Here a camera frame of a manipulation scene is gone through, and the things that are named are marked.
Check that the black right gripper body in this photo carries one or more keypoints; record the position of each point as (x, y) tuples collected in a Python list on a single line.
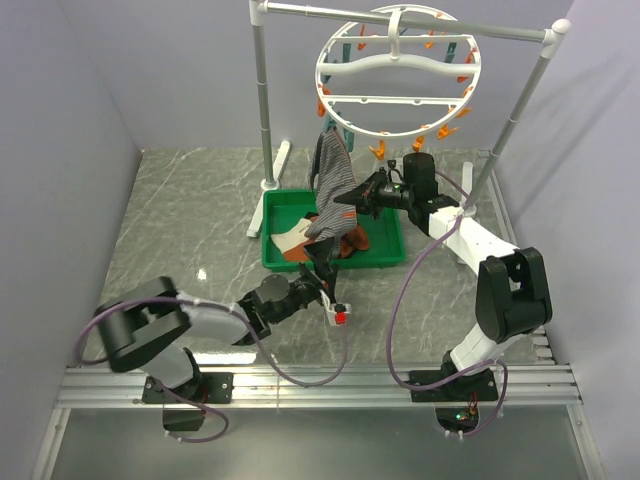
[(392, 195)]

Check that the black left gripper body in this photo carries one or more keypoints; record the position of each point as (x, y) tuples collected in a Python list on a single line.
[(306, 289)]

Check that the grey striped boxer underwear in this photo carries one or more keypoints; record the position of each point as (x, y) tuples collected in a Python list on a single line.
[(331, 175)]

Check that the teal clothes peg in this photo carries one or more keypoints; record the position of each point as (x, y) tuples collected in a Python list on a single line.
[(346, 52), (349, 140), (330, 123)]

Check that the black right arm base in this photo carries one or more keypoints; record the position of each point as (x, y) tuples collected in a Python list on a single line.
[(480, 386)]

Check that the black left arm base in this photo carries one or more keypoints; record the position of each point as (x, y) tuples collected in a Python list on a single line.
[(209, 388)]

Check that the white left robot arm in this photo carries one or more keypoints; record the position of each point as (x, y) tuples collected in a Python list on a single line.
[(139, 329)]

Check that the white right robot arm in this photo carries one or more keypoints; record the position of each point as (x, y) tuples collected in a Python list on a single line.
[(512, 293)]

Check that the orange white underwear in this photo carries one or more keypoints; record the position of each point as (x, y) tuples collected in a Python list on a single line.
[(291, 243)]

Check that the white round clip hanger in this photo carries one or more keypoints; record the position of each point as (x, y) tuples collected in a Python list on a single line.
[(462, 61)]

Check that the orange clothes peg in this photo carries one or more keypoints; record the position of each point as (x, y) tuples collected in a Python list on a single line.
[(320, 109), (379, 151), (361, 44), (446, 131), (418, 144)]

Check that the green plastic tray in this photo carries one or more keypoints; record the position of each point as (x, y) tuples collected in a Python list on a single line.
[(284, 208)]

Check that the white grey drying rack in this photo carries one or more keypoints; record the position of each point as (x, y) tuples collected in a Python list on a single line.
[(274, 161)]

